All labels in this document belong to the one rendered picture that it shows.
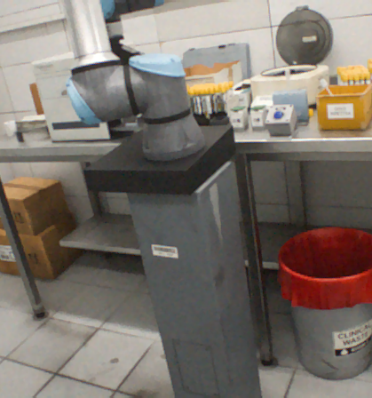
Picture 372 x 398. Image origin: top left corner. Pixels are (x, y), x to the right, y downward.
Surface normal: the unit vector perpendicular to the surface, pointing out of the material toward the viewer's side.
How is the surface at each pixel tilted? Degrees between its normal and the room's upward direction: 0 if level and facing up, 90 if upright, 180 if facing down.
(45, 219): 92
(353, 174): 90
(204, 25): 90
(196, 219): 90
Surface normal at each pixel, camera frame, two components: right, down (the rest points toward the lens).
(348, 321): 0.05, 0.43
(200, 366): -0.44, 0.41
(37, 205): 0.80, 0.07
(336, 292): -0.18, 0.48
